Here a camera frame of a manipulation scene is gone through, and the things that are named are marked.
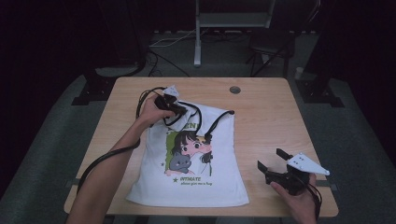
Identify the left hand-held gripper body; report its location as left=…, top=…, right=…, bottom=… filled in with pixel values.
left=154, top=85, right=181, bottom=113

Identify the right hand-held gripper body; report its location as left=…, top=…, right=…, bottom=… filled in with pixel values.
left=264, top=152, right=331, bottom=196

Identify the white printed tank top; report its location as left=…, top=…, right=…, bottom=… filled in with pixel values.
left=125, top=101, right=250, bottom=208

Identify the person's left hand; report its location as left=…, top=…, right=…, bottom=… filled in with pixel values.
left=136, top=94, right=177, bottom=129

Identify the person's right hand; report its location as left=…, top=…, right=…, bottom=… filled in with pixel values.
left=270, top=173, right=318, bottom=223

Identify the grey tape strip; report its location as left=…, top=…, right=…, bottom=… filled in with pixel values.
left=64, top=177, right=81, bottom=189
left=317, top=179, right=339, bottom=191

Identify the grey round floor base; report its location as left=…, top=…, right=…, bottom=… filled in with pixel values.
left=94, top=63, right=139, bottom=77

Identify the black stand base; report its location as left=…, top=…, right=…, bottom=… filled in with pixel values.
left=71, top=73, right=117, bottom=106
left=295, top=77, right=345, bottom=108

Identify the white metal stand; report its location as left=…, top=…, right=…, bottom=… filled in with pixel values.
left=193, top=0, right=276, bottom=68

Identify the black chair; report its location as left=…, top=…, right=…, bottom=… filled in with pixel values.
left=246, top=29, right=297, bottom=78

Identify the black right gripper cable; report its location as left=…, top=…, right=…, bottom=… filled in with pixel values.
left=297, top=174, right=323, bottom=220

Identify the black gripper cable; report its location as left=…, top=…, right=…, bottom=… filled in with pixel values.
left=76, top=86, right=167, bottom=194
left=297, top=174, right=323, bottom=220

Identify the black floor cable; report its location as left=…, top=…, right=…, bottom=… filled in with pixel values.
left=146, top=49, right=191, bottom=77

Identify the white floor cable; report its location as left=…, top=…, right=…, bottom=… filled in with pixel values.
left=148, top=27, right=206, bottom=49

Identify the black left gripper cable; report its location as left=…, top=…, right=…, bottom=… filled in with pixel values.
left=76, top=86, right=167, bottom=194

